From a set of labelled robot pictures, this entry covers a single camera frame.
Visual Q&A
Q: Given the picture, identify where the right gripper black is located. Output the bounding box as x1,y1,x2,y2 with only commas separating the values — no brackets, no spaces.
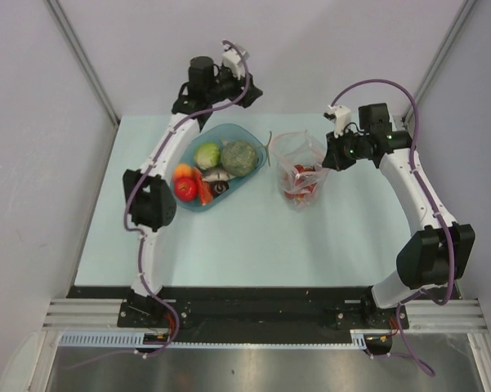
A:
324,126,370,172

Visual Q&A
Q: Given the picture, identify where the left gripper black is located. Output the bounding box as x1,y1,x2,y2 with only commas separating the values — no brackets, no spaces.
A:
206,64,262,109

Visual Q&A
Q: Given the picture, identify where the clear zip top bag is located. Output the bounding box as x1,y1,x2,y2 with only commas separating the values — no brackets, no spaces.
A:
269,131,329,209

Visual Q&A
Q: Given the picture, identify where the red cherry tomato bunch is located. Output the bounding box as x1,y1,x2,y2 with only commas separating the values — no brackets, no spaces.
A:
282,164,318,204

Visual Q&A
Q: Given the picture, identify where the green striped melon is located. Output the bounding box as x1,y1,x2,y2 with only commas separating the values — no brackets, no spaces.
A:
220,132,272,177

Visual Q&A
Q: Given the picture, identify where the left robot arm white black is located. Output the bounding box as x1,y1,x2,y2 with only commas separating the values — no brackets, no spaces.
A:
123,51,262,327

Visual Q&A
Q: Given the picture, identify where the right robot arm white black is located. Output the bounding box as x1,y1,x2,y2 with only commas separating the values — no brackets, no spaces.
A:
322,104,475,327

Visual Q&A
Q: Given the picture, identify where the teal plastic tray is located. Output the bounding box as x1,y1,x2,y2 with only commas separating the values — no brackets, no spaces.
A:
170,123,268,212

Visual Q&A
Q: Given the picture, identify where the green cabbage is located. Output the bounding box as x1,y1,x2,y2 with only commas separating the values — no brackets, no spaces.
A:
193,142,221,170

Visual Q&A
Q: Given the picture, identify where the grey fish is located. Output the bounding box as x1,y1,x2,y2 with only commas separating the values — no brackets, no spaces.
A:
202,166,235,182

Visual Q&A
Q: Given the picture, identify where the orange peach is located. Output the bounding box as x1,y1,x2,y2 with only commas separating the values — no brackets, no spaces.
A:
172,163,193,182

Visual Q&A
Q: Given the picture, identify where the red apple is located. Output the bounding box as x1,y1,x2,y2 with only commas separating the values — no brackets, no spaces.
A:
173,177,198,203

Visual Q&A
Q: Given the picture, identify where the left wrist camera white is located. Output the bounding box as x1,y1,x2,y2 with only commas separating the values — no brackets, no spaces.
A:
221,40,249,80

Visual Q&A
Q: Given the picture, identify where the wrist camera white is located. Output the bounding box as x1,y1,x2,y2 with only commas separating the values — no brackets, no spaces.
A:
324,105,351,138
221,40,249,80

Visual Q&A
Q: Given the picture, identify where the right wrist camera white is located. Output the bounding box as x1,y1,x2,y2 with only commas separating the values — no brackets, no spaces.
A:
324,105,351,138

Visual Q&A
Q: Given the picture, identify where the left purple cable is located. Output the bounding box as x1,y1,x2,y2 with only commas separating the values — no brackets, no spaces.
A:
63,39,254,371

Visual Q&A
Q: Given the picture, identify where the left aluminium frame post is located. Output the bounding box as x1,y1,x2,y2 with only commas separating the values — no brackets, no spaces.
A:
43,0,121,128

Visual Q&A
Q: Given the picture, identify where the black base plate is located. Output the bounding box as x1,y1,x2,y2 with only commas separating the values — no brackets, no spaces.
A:
68,287,409,340

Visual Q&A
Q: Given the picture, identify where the light blue cable duct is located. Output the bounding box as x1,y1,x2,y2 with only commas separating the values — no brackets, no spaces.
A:
58,328,392,353

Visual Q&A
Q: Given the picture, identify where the aluminium rail front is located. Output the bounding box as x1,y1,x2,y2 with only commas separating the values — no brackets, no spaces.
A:
43,299,489,333

